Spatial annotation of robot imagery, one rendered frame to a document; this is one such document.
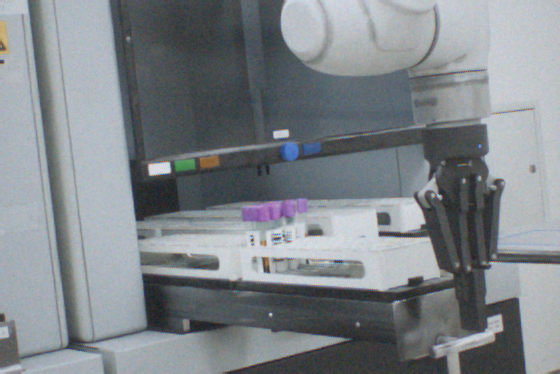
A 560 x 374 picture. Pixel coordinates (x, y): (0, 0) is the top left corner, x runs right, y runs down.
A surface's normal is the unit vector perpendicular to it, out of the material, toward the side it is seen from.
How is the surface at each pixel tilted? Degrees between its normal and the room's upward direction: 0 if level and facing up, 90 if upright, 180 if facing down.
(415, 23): 135
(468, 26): 95
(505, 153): 90
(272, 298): 90
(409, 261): 90
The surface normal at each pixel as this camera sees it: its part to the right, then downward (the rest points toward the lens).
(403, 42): 0.60, 0.65
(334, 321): -0.80, 0.12
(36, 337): 0.60, -0.03
